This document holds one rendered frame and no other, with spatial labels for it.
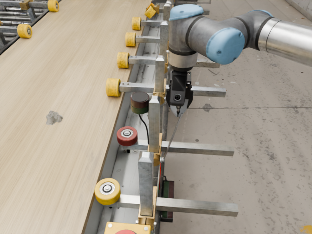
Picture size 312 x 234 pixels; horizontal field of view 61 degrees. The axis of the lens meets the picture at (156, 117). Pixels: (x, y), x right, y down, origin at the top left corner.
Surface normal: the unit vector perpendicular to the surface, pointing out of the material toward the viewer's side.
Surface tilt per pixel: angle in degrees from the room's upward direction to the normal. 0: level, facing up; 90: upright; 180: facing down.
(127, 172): 0
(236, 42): 90
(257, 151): 0
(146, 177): 90
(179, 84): 32
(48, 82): 0
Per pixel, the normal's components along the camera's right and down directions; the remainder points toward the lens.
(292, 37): -0.70, -0.10
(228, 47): 0.53, 0.56
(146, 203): -0.08, 0.65
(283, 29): -0.55, -0.36
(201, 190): 0.01, -0.76
